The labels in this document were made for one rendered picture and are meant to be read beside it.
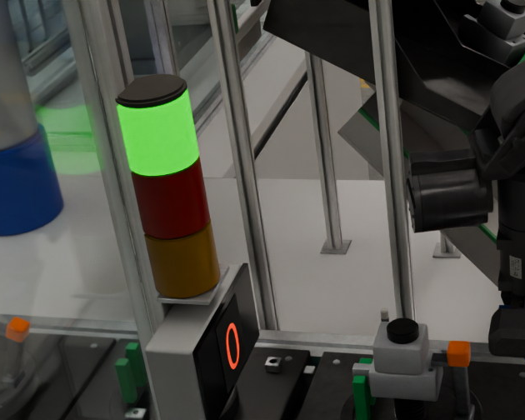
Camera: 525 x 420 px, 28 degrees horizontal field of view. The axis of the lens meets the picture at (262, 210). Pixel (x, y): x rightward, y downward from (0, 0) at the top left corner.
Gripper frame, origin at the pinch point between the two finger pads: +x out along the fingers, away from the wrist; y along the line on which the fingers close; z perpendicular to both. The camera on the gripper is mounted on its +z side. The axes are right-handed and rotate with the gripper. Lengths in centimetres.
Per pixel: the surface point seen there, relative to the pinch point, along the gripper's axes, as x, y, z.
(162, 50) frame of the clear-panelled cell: 3, 86, -71
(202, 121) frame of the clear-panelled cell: 21, 96, -69
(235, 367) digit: -8.9, -19.1, -21.1
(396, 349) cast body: 1.1, -2.1, -12.3
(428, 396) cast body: 6.2, -2.2, -9.6
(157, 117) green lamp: -31.0, -21.1, -22.5
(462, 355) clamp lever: 2.1, -1.0, -6.4
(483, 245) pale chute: 3.3, 20.8, -6.8
